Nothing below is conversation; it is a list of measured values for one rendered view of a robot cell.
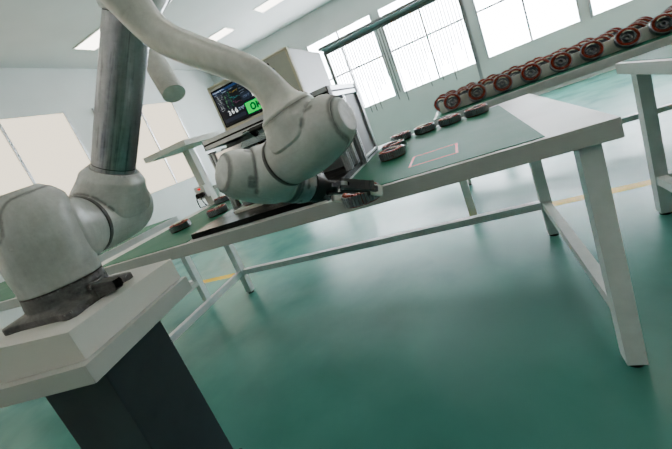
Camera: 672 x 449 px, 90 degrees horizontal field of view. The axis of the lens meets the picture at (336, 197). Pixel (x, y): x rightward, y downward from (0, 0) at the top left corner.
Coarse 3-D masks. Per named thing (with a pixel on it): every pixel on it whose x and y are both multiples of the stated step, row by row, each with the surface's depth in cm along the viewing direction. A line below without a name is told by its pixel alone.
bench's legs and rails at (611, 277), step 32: (576, 160) 88; (544, 192) 172; (608, 192) 85; (448, 224) 193; (608, 224) 88; (320, 256) 228; (576, 256) 127; (608, 256) 90; (224, 288) 236; (608, 288) 94; (192, 320) 207; (640, 352) 96
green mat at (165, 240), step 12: (228, 204) 205; (192, 216) 218; (204, 216) 194; (216, 216) 174; (192, 228) 166; (156, 240) 175; (168, 240) 159; (180, 240) 146; (132, 252) 167; (144, 252) 152; (108, 264) 159
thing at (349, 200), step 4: (344, 196) 90; (348, 196) 89; (352, 196) 88; (356, 196) 87; (360, 196) 87; (364, 196) 87; (368, 196) 88; (372, 196) 88; (376, 196) 88; (344, 200) 90; (348, 200) 88; (352, 200) 88; (356, 200) 87; (360, 200) 87; (364, 200) 87; (368, 200) 87; (372, 200) 87; (344, 204) 91; (348, 204) 89; (352, 204) 88; (356, 204) 88; (360, 204) 87; (364, 204) 88
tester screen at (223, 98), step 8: (224, 88) 149; (232, 88) 147; (240, 88) 146; (216, 96) 151; (224, 96) 150; (232, 96) 149; (240, 96) 148; (224, 104) 151; (232, 104) 150; (240, 104) 149; (224, 112) 153; (240, 112) 150; (224, 120) 154
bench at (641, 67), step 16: (624, 64) 144; (640, 64) 132; (656, 64) 122; (640, 80) 145; (640, 96) 147; (640, 112) 151; (656, 112) 147; (656, 128) 149; (656, 144) 151; (656, 160) 153; (656, 176) 155; (656, 192) 158; (656, 208) 162
